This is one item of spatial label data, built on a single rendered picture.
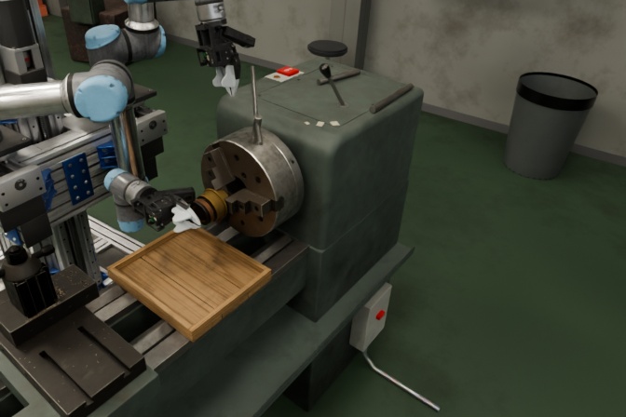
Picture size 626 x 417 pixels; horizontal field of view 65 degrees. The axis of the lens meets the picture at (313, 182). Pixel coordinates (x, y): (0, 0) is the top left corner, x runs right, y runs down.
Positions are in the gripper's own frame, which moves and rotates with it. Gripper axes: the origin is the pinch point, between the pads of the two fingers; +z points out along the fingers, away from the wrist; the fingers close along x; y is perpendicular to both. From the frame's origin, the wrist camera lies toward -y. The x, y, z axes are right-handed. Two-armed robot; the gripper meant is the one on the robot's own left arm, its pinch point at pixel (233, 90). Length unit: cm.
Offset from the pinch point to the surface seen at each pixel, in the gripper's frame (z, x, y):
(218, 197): 25.0, 5.4, 18.3
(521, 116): 92, 2, -266
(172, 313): 47, 7, 42
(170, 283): 46, -4, 35
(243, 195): 26.7, 8.3, 11.7
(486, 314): 147, 34, -109
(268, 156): 17.1, 13.9, 4.6
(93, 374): 42, 15, 67
